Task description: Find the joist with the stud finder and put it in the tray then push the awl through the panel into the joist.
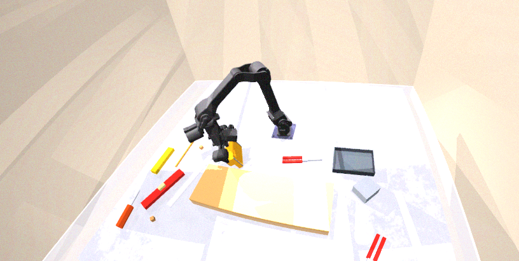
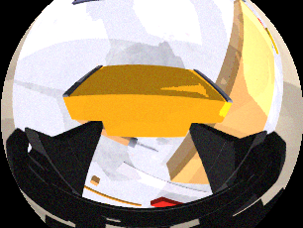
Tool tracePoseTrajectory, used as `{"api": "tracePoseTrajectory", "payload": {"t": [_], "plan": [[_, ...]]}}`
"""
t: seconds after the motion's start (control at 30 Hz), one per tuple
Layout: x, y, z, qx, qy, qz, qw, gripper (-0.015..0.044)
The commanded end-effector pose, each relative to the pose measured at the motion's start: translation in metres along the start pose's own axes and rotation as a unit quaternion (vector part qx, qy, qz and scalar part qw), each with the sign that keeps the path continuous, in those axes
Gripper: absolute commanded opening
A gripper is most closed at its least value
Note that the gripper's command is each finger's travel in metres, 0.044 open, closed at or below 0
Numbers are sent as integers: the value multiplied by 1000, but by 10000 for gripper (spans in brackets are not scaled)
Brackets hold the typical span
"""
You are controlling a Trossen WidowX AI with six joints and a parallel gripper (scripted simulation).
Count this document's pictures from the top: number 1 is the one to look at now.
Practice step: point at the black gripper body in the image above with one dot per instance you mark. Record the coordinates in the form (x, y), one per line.
(222, 152)

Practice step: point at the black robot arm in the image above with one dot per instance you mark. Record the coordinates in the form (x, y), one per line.
(205, 111)

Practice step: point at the cream floor panel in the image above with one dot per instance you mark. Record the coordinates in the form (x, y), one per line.
(293, 203)

